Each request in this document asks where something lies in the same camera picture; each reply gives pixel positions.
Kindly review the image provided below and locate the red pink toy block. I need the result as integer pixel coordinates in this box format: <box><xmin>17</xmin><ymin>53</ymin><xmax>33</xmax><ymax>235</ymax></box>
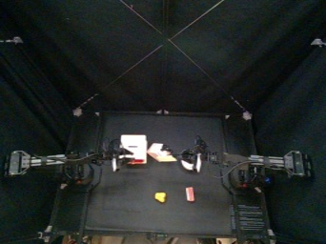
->
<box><xmin>184</xmin><ymin>186</ymin><xmax>196</xmax><ymax>203</ymax></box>

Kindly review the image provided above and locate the white box with red edge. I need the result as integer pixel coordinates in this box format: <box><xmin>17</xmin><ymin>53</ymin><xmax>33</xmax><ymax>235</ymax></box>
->
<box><xmin>120</xmin><ymin>133</ymin><xmax>149</xmax><ymax>165</ymax></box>

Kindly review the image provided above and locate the yellow toy food piece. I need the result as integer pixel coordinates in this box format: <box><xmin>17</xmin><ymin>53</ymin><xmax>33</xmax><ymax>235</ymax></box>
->
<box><xmin>153</xmin><ymin>192</ymin><xmax>168</xmax><ymax>204</ymax></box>

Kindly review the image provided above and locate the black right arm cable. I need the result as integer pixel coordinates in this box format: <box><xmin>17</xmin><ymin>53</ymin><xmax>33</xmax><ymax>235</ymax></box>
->
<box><xmin>219</xmin><ymin>160</ymin><xmax>255</xmax><ymax>179</ymax></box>

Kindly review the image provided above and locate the tan wooden board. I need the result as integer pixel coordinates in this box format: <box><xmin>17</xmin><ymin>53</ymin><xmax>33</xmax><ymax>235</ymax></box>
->
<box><xmin>147</xmin><ymin>152</ymin><xmax>178</xmax><ymax>163</ymax></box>

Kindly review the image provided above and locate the thin crossing string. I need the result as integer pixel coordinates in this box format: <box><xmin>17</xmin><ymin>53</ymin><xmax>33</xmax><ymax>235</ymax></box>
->
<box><xmin>119</xmin><ymin>0</ymin><xmax>247</xmax><ymax>112</ymax></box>
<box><xmin>77</xmin><ymin>0</ymin><xmax>226</xmax><ymax>109</ymax></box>

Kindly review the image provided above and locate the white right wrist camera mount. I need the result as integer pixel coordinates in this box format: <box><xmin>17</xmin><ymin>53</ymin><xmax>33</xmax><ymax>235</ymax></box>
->
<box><xmin>179</xmin><ymin>157</ymin><xmax>204</xmax><ymax>173</ymax></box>

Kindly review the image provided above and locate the white toy cleaver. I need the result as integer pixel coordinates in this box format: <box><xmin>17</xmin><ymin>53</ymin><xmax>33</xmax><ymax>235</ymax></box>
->
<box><xmin>147</xmin><ymin>142</ymin><xmax>167</xmax><ymax>154</ymax></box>

